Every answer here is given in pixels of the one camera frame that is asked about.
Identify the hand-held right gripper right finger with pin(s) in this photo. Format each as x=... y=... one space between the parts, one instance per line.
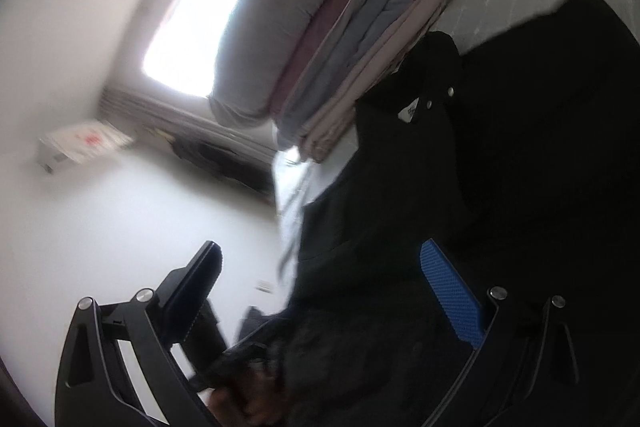
x=450 y=292

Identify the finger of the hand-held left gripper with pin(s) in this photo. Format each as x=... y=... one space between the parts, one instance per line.
x=207 y=337

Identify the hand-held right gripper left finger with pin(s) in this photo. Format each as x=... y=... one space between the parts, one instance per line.
x=192 y=302

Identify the black coat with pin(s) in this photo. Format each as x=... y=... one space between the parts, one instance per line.
x=450 y=157

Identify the person's left hand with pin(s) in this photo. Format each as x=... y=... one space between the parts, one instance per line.
x=235 y=404

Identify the white box with red print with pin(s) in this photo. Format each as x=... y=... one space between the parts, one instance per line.
x=80 y=142

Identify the window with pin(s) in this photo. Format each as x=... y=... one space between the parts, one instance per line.
x=190 y=32

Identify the stack of folded blankets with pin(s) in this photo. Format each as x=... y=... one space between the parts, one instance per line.
x=360 y=32

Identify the pale folded duvet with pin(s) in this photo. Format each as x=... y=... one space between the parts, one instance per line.
x=280 y=7

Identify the white wall socket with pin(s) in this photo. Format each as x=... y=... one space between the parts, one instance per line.
x=265 y=287

